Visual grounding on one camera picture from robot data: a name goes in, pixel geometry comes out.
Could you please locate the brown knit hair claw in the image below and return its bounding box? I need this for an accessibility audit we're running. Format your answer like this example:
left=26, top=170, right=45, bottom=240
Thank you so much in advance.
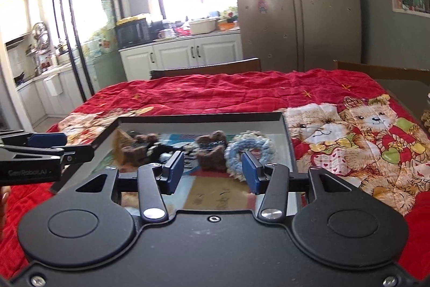
left=195, top=130, right=227, bottom=173
left=122, top=133, right=160, bottom=167

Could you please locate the blue crochet scrunchie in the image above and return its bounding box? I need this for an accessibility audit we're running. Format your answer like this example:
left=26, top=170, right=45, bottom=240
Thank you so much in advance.
left=224, top=130, right=277, bottom=182

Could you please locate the brown paper pyramid packet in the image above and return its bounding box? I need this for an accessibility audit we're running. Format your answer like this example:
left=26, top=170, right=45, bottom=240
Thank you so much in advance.
left=112, top=128, right=134, bottom=165

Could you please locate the black white-trim scrunchie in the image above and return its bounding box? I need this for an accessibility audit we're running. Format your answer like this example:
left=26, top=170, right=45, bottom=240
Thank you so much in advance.
left=146, top=142, right=198, bottom=172

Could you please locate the person's left hand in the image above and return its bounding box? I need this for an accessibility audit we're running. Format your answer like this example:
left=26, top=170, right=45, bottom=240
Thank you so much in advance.
left=0, top=186, right=11, bottom=238

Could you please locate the colourful printed paper sheet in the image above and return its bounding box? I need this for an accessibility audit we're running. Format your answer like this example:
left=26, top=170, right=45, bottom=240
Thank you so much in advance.
left=93, top=130, right=262, bottom=214

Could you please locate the black shallow cardboard box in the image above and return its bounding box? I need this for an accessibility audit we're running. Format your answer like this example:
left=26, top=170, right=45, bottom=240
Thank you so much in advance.
left=50, top=112, right=297, bottom=213

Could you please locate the red quilted bedspread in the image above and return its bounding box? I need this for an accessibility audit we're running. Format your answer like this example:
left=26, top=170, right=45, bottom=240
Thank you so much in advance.
left=1, top=68, right=429, bottom=279

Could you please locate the white kitchen cabinet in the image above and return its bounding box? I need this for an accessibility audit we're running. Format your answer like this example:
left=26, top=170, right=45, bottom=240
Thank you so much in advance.
left=120, top=31, right=243, bottom=81

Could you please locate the dark wooden chair back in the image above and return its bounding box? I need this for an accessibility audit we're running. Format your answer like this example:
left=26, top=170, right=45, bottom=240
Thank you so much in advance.
left=150, top=58, right=262, bottom=80

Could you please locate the black microwave oven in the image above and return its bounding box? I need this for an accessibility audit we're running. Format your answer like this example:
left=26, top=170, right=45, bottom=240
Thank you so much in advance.
left=115, top=18, right=152, bottom=49

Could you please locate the white mug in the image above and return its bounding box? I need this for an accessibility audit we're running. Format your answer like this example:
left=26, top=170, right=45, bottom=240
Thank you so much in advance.
left=157, top=29, right=176, bottom=39

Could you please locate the beige plastic basin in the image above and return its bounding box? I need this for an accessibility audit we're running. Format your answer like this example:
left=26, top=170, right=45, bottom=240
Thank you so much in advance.
left=189, top=17, right=217, bottom=36

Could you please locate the wooden bead mat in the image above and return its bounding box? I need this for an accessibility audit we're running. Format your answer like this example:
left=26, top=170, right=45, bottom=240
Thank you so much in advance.
left=421, top=109, right=430, bottom=133

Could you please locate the brown wooden chair right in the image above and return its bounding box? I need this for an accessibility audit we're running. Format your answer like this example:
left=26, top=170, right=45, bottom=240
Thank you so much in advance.
left=334, top=61, right=430, bottom=85

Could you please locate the silver double-door refrigerator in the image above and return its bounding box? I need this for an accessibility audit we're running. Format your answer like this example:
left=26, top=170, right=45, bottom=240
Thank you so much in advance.
left=238, top=0, right=361, bottom=72

